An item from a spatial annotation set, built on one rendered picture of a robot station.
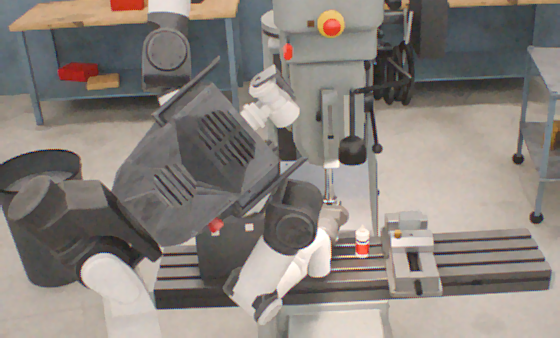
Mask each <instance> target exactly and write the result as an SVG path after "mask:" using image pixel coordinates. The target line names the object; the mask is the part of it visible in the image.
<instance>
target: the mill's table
mask: <svg viewBox="0 0 560 338"><path fill-rule="evenodd" d="M433 238H434V252H433V257H434V260H435V263H436V267H437V269H438V273H439V276H440V278H439V280H440V283H441V286H442V289H443V292H442V295H441V296H421V297H391V296H390V294H389V282H388V277H387V272H386V266H385V260H384V255H383V245H382V238H381V236H380V237H369V255H368V256H366V257H364V258H362V257H358V256H356V254H355V244H356V238H337V241H336V244H335V247H334V248H333V249H332V250H331V257H330V261H329V263H330V272H329V273H328V274H327V275H325V276H322V277H313V276H310V275H308V273H307V275H306V276H305V277H304V278H302V279H301V280H300V281H299V282H298V283H296V284H295V285H294V286H293V287H291V288H290V289H289V291H288V292H286V293H285V295H284V296H283V297H282V298H280V300H282V305H292V304H312V303H332V302H352V301H371V300H390V299H410V298H430V297H449V296H468V295H488V294H498V293H507V292H526V291H545V290H549V289H553V288H554V283H555V278H556V272H557V271H556V270H555V268H554V267H553V265H552V263H551V261H550V260H549V258H548V257H547V256H546V255H547V254H546V253H545V251H544V250H543V249H542V247H541V244H540V243H539V242H538V240H537V239H536V236H535V235H534V233H533V232H532V231H530V230H529V229H528V228H513V229H500V230H487V231H473V232H456V233H437V234H433ZM161 251H162V253H163V255H162V257H161V258H160V259H159V260H158V261H156V265H155V269H154V271H153V278H152V281H151V285H150V287H149V291H148V293H149V295H150V297H151V300H152V302H153V304H154V307H155V309H157V310H173V309H193V308H213V307H232V308H233V307H240V306H239V305H238V304H237V303H235V302H234V300H233V299H231V298H230V297H229V296H228V295H227V294H226V293H225V292H224V289H223V287H224V283H225V282H226V281H227V279H228V277H229V276H224V277H218V278H212V279H206V280H201V278H200V272H199V264H198V258H197V251H196V245H187V246H184V245H172V246H167V247H164V249H163V250H161Z"/></svg>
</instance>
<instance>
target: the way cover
mask: <svg viewBox="0 0 560 338"><path fill-rule="evenodd" d="M294 162H297V161H289V162H280V175H281V174H282V173H283V172H285V171H286V170H288V169H289V167H290V166H291V165H292V164H293V163H294ZM342 165H343V166H342ZM342 165H339V166H338V167H337V168H333V188H334V192H335V195H336V196H337V197H338V201H342V206H343V207H345V208H346V209H347V210H348V212H349V219H350V220H347V223H346V224H345V225H343V226H340V229H339V231H338V234H337V238H338V237H339V238H341V237H342V238H356V230H358V229H359V228H361V226H362V225H364V228H365V229H366V230H368V231H369V237H374V233H373V223H372V213H371V202H370V186H369V168H368V157H366V162H365V163H363V164H360V166H359V165H356V166H349V165H345V164H342ZM282 168H283V169H282ZM364 169H365V171H364ZM296 171H297V172H296ZM296 171H295V172H293V173H291V174H290V175H289V177H288V178H291V179H295V180H299V181H305V182H310V183H312V184H314V185H315V186H316V187H317V188H318V190H319V191H320V192H321V194H322V197H323V196H324V192H325V171H324V168H322V167H321V166H317V165H314V164H312V163H310V162H308V161H306V162H304V163H303V164H302V165H301V166H300V167H299V168H298V169H297V170H296ZM313 173H314V174H313ZM364 174H365V175H364ZM309 176H310V177H309ZM321 176H322V177H321ZM335 179H336V180H335ZM350 179H351V180H350ZM354 180H355V181H354ZM353 185H354V186H355V187H354V186H353ZM352 189H353V190H352ZM349 191H350V192H349ZM351 193H352V194H351ZM351 197H352V198H351ZM359 198H360V199H359ZM357 199H358V200H357ZM350 224H351V225H350ZM367 224H368V225H367Z"/></svg>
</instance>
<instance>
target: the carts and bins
mask: <svg viewBox="0 0 560 338"><path fill-rule="evenodd" d="M527 52H528V55H527V62H526V70H525V78H524V92H523V99H522V107H521V114H520V121H519V136H518V144H517V151H516V153H514V154H513V155H512V161H513V163H515V164H521V163H522V162H523V161H524V160H525V159H524V155H523V154H522V153H521V152H522V144H523V137H524V139H525V142H526V147H527V150H528V152H529V154H530V157H531V160H532V164H533V167H534V169H535V171H536V174H537V177H538V190H537V196H536V202H535V209H534V211H532V212H531V214H530V216H529V217H530V222H531V223H533V224H540V223H542V222H543V213H542V212H541V205H542V200H543V194H544V186H545V182H559V183H560V118H559V120H554V115H555V109H556V96H560V48H539V47H533V46H528V47H527ZM532 61H533V62H534V64H535V68H536V70H537V71H538V73H539V75H540V77H541V79H542V81H543V83H544V85H545V87H546V88H547V90H548V92H549V94H550V102H549V108H548V114H547V120H546V122H525V116H526V109H527V102H528V94H529V87H530V74H531V67H532ZM78 158H79V159H78ZM80 161H81V158H80V157H79V156H78V154H77V153H75V152H71V151H68V150H62V149H46V150H38V151H34V152H30V153H24V154H20V155H19V156H16V157H13V158H12V159H10V160H8V161H5V162H3V163H2V164H1V165H0V205H1V207H2V212H3V214H4V216H5V219H6V221H7V224H8V226H9V231H10V233H11V235H12V238H13V240H14V242H15V245H16V248H17V252H18V255H19V256H20V259H21V262H22V264H23V266H24V269H25V273H26V276H27V278H28V280H29V281H31V282H32V284H34V285H36V286H39V287H44V288H53V287H59V286H64V285H69V284H72V283H74V282H76V281H78V279H77V278H76V276H75V275H73V274H72V273H71V272H70V271H69V270H67V269H65V268H64V267H63V266H62V265H61V264H60V262H59V261H58V259H57V258H55V256H54V255H53V254H51V252H50V251H49V250H48V249H46V248H45V247H44V246H43V245H41V243H38V242H37V241H36V240H34V238H33V237H31V236H30V235H29V234H27V233H26V232H24V231H23V230H22V229H21V228H20V227H19V226H18V225H15V223H13V222H12V221H11V220H9V217H8V208H9V206H10V204H11V202H12V201H13V200H14V197H15V195H16V194H17V193H19V191H20V190H21V189H22V188H23V187H24V186H25V185H26V184H27V183H29V182H30V181H31V180H32V179H34V178H35V177H37V178H38V177H40V176H48V177H49V178H51V180H53V181H54V182H55V183H56V184H57V185H58V183H59V182H61V181H62V180H83V177H82V170H81V168H82V162H81V164H80Z"/></svg>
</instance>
